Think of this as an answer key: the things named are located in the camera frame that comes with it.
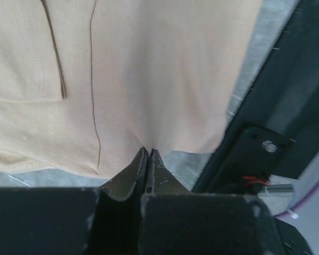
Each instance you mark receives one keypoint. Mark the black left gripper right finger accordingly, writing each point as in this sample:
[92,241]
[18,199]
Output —
[175,222]

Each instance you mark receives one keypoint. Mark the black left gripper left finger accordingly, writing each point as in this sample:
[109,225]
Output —
[102,220]

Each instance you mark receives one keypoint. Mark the beige t-shirt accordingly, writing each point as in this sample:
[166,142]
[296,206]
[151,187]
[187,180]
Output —
[85,84]

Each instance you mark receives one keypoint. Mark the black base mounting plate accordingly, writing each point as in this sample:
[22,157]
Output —
[276,128]

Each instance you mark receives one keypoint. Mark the aluminium rail frame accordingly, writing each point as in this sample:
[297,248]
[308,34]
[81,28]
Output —
[278,191]

